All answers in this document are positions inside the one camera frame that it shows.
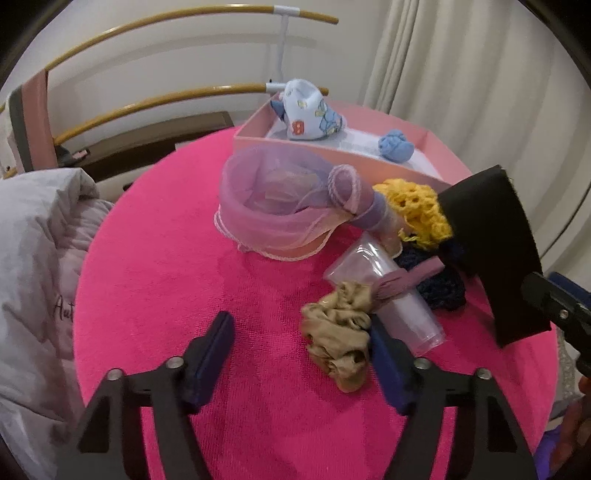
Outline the white curtain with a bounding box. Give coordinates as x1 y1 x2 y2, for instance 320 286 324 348
362 0 591 273

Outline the short wooden barre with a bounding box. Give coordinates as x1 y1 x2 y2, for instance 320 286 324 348
54 82 329 146

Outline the dark low bench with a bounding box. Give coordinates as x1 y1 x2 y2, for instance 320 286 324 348
55 111 235 185

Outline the long wooden barre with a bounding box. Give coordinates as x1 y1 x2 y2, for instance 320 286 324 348
0 4 339 114

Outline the grey hanging cloth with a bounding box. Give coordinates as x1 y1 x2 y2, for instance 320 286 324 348
8 88 35 176

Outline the beige scrunchie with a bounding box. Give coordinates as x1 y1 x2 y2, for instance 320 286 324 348
300 281 374 394

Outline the pink hanging towel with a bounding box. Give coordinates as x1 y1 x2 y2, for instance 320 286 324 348
23 69 61 171

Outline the yellow crochet piece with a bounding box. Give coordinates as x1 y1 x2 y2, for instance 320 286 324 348
373 179 453 252

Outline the pink box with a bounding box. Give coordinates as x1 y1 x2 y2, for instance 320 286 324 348
232 90 455 195

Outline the white barre stand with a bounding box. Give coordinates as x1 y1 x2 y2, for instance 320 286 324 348
265 4 301 93

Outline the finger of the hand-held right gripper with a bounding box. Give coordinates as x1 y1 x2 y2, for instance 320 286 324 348
521 271 591 365
549 271 591 308

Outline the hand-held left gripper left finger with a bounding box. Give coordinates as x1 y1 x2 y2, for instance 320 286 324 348
60 311 236 480

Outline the blue crochet piece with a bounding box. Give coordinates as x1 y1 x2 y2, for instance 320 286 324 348
394 240 466 312

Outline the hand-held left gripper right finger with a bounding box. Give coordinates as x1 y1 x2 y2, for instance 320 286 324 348
369 318 541 480

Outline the pale grey duvet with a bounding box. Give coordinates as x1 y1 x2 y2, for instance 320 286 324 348
0 166 116 480

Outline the mauve ribbon hair tie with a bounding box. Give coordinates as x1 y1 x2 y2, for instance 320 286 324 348
369 257 446 312

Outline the clear plastic swab packet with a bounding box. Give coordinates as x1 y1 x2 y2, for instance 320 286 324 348
323 231 448 357

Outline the pastel organza scrunchie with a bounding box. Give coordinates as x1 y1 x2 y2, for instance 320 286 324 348
215 143 402 261

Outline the light blue rolled sock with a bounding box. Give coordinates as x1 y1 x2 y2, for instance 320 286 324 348
379 130 415 162

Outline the white printed sock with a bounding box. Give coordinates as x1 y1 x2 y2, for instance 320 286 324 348
269 78 348 140

